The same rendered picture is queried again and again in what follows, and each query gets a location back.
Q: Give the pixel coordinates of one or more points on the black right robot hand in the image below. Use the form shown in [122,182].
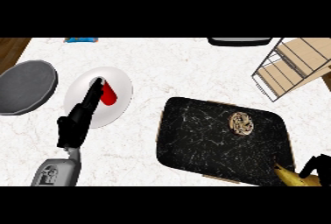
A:
[317,167]

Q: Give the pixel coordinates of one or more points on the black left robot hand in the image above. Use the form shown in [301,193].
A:
[76,119]

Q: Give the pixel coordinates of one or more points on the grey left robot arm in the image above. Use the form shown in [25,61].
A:
[56,170]

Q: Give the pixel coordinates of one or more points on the black marble tray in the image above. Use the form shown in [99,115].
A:
[214,140]

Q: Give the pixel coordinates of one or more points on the yellow banana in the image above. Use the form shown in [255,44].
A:
[294,178]

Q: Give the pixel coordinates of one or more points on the red pepper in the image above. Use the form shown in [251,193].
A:
[109,95]

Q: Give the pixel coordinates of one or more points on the white round plate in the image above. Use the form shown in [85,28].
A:
[113,96]

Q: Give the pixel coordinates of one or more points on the grey round plate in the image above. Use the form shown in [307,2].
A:
[25,87]

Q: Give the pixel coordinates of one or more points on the blue and orange packet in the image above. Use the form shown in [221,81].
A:
[79,39]

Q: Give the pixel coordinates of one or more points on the black and grey appliance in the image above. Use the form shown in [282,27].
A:
[239,41]

